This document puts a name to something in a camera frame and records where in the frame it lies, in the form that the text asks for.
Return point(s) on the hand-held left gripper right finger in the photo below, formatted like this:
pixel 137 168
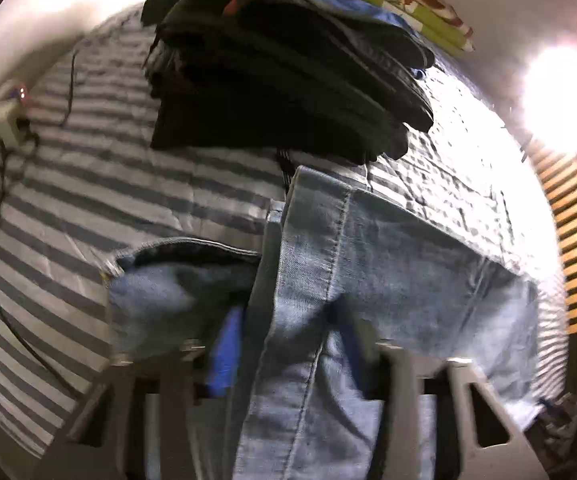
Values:
pixel 398 385

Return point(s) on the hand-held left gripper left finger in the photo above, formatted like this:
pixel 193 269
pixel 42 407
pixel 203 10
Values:
pixel 226 355

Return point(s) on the light blue denim jeans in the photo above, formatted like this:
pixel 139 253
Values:
pixel 378 270

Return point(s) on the striped bed quilt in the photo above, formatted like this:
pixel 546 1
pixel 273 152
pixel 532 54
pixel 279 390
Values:
pixel 93 200

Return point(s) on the black folded clothes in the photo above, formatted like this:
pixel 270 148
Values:
pixel 278 85

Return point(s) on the green floral folded blanket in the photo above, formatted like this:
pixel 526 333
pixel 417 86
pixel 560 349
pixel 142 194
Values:
pixel 418 5

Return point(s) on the white bed frame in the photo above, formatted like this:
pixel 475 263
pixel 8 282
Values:
pixel 43 25

